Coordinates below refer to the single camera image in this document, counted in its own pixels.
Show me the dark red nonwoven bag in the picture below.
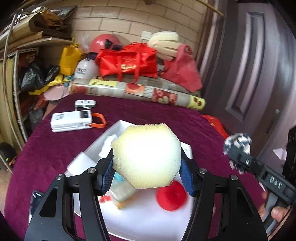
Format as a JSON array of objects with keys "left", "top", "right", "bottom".
[{"left": 161, "top": 44, "right": 203, "bottom": 92}]

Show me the cream folded foam stack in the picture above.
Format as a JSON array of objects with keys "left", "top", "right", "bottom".
[{"left": 147, "top": 31, "right": 181, "bottom": 61}]

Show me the yellow plastic bag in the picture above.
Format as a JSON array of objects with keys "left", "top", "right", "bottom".
[{"left": 59, "top": 43, "right": 84, "bottom": 76}]

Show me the grey panelled door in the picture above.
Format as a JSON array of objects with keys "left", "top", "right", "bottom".
[{"left": 200, "top": 1, "right": 295, "bottom": 170}]

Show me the red flat package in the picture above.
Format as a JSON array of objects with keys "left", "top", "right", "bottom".
[{"left": 202, "top": 114, "right": 229, "bottom": 139}]

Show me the pale yellow round sponge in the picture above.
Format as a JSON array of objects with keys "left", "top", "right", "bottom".
[{"left": 111, "top": 123, "right": 181, "bottom": 189}]

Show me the red plush apple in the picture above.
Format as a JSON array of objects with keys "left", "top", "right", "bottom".
[{"left": 156, "top": 180, "right": 187, "bottom": 211}]

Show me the fruit print rolled mat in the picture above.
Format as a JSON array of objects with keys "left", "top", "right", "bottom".
[{"left": 70, "top": 78, "right": 206, "bottom": 110}]

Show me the shiny red tote bag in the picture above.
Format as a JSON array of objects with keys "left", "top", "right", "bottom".
[{"left": 95, "top": 42, "right": 158, "bottom": 82}]

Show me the pink round lid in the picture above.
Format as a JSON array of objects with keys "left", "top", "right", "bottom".
[{"left": 44, "top": 85, "right": 70, "bottom": 101}]

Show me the magenta plush table cloth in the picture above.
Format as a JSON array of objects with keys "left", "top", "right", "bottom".
[{"left": 4, "top": 96, "right": 236, "bottom": 240}]

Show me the metal storage shelf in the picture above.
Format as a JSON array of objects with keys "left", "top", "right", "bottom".
[{"left": 0, "top": 6, "right": 75, "bottom": 172}]

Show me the black plastic bag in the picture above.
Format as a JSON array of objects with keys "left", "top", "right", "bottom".
[{"left": 20, "top": 62, "right": 60, "bottom": 91}]

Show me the red helmet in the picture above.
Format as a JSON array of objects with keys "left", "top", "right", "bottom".
[{"left": 89, "top": 34, "right": 122, "bottom": 53}]

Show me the white plastic jar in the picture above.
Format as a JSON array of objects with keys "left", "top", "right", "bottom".
[{"left": 74, "top": 58, "right": 99, "bottom": 79}]

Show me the black white patterned scrunchie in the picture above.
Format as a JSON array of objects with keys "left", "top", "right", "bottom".
[{"left": 223, "top": 133, "right": 252, "bottom": 175}]

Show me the person right hand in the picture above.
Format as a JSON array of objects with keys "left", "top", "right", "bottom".
[{"left": 258, "top": 204, "right": 290, "bottom": 223}]

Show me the small white power bank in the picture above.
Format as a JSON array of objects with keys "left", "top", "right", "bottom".
[{"left": 74, "top": 100, "right": 96, "bottom": 109}]

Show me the white device orange strap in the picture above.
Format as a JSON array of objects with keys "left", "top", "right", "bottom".
[{"left": 50, "top": 109, "right": 107, "bottom": 133}]

